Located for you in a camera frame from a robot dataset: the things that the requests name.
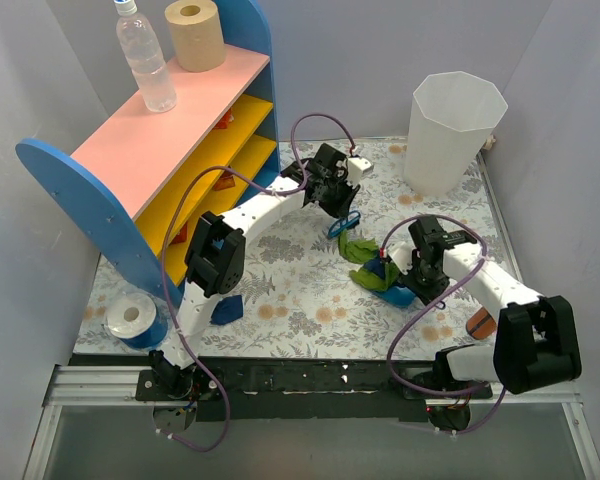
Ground dark blue paper scrap lower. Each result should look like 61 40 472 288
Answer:
211 295 244 326

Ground white octagonal waste bin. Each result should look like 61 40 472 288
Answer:
403 71 508 196

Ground green paper scrap left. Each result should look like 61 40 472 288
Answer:
349 261 400 291

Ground green paper scrap right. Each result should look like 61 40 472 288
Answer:
338 231 379 265

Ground blue wooden shelf unit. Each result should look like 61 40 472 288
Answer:
16 1 280 301

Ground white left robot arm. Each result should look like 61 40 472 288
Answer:
150 144 373 400

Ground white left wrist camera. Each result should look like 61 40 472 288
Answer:
345 156 374 187

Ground purple cable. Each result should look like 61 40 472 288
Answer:
379 214 509 435
159 112 359 454

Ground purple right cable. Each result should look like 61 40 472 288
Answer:
379 214 509 435

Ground clear plastic water bottle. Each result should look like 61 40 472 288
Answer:
114 0 177 113

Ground aluminium rail frame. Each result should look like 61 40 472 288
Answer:
25 356 600 479

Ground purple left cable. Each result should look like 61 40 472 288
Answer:
159 112 359 454

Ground orange battery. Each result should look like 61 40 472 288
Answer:
466 308 497 340

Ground blue hand brush black bristles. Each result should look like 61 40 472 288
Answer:
327 210 361 239

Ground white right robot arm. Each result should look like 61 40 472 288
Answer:
404 215 582 398

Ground dark blue paper scrap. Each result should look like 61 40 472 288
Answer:
364 257 386 278
211 295 244 326

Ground dark blue paper scrap upper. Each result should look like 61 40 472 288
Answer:
364 257 386 278

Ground green paper scrap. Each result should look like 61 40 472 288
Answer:
349 261 400 291
338 231 379 265

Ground brown paper roll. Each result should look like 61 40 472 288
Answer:
165 0 226 73

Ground floral patterned table mat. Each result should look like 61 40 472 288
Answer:
74 137 534 362

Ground red scrap on shelf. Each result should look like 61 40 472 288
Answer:
215 108 234 129

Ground blue plastic dustpan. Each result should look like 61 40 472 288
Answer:
371 283 446 308

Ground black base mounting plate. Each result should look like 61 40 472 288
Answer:
134 357 494 424

